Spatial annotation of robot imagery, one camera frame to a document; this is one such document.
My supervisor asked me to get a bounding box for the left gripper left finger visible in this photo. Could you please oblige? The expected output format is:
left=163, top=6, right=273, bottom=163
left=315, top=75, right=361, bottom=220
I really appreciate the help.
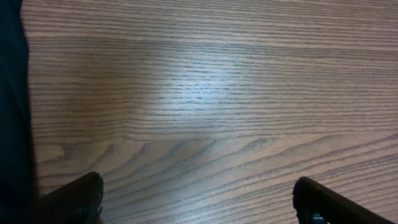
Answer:
left=34, top=172, right=104, bottom=224

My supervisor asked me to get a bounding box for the black t-shirt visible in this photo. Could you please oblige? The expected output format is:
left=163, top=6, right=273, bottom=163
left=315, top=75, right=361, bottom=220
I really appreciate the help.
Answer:
left=1, top=0, right=34, bottom=223

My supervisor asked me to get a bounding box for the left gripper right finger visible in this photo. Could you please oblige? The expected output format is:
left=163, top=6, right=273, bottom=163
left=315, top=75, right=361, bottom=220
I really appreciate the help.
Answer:
left=292, top=177, right=394, bottom=224

